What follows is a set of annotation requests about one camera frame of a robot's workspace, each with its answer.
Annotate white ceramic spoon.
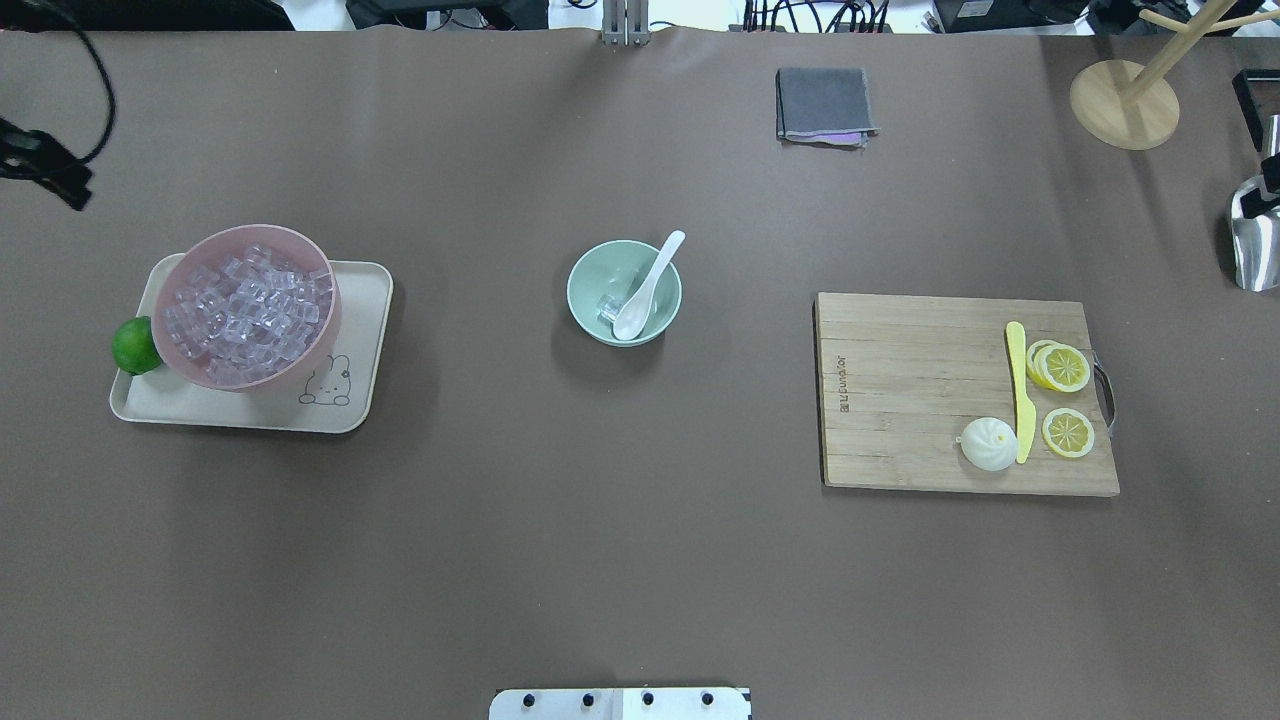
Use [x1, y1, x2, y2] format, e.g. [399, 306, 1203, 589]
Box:
[612, 229, 687, 342]

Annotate single clear ice cube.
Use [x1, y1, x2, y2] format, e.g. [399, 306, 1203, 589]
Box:
[596, 293, 628, 324]

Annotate green ceramic bowl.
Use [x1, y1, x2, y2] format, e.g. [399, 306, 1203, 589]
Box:
[566, 240, 684, 348]

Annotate pink bowl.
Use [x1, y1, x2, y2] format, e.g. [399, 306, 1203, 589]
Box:
[151, 224, 340, 393]

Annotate pile of clear ice cubes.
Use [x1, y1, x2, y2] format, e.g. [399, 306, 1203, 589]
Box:
[157, 243, 337, 386]

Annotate metal ice scoop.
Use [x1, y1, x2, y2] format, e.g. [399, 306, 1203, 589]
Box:
[1229, 115, 1279, 292]

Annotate bamboo cutting board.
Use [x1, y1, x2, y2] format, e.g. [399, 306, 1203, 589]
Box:
[814, 292, 1120, 497]

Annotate cream rabbit tray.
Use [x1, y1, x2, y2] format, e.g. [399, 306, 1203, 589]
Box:
[109, 260, 394, 434]

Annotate grey folded cloth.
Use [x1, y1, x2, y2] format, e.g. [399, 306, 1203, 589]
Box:
[774, 67, 881, 149]

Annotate yellow plastic knife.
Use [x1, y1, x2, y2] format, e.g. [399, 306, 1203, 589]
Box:
[1004, 322, 1038, 465]

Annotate stacked lemon slices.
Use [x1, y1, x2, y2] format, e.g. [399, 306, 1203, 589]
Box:
[1027, 340, 1092, 393]

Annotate lemon slice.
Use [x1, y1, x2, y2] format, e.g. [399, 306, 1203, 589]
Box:
[1041, 407, 1096, 459]

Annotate green lime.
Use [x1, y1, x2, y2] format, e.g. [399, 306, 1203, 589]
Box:
[111, 316, 164, 375]

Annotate wooden cup tree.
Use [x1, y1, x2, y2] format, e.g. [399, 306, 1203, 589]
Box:
[1069, 1, 1279, 151]

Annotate aluminium frame post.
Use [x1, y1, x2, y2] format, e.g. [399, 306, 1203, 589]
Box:
[599, 0, 652, 46]

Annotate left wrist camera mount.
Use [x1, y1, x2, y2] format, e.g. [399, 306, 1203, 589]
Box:
[1, 118, 93, 211]

